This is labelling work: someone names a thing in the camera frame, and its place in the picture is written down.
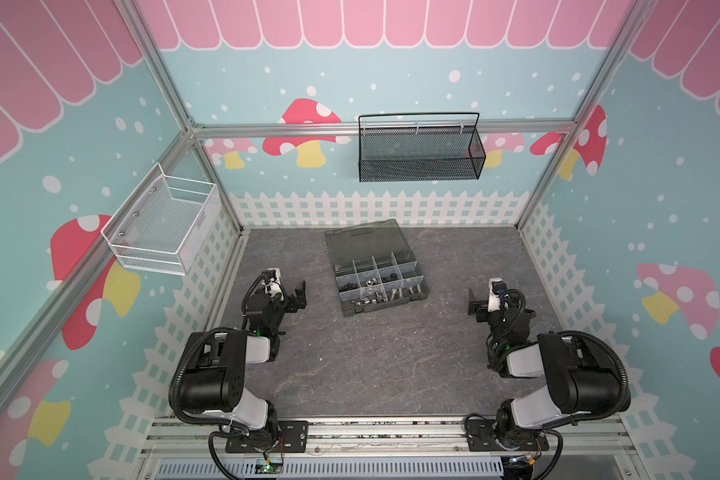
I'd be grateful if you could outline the white wire mesh basket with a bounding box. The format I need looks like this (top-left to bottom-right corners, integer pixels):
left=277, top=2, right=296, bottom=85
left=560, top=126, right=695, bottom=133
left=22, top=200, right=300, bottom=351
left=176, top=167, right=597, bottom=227
left=101, top=164, right=222, bottom=276

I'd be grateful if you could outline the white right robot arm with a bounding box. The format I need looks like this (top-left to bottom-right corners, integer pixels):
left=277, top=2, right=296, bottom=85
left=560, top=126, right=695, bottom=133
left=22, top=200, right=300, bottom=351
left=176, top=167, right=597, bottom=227
left=464, top=278, right=631, bottom=451

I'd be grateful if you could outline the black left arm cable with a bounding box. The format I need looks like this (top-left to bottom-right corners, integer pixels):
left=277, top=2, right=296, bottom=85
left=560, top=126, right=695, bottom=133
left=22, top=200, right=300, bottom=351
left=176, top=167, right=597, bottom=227
left=167, top=272, right=277, bottom=480

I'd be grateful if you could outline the green transparent compartment organizer box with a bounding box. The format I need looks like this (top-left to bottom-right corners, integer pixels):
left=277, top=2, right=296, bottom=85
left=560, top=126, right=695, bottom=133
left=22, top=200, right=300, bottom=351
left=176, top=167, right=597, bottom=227
left=325, top=219, right=430, bottom=317

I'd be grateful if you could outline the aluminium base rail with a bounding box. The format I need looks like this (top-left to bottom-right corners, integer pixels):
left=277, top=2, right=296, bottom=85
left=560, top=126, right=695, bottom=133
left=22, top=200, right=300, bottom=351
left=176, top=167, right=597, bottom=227
left=131, top=415, right=649, bottom=479

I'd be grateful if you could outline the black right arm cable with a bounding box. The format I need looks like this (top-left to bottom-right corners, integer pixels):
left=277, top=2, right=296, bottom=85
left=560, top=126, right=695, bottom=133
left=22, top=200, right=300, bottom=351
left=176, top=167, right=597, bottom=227
left=485, top=287, right=631, bottom=480

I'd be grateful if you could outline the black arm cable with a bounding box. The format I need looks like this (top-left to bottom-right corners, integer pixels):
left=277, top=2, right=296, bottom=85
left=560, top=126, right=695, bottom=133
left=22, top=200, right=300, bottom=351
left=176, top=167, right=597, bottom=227
left=167, top=272, right=277, bottom=480
left=485, top=287, right=631, bottom=480

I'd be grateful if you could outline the black wire mesh basket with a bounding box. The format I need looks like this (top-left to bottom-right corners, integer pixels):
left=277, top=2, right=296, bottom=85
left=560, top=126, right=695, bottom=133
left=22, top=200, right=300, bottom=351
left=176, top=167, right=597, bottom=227
left=357, top=111, right=487, bottom=183

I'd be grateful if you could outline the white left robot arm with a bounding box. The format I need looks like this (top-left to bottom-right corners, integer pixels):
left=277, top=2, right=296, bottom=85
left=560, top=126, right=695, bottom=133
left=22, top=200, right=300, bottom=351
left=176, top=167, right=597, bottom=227
left=168, top=268, right=307, bottom=450

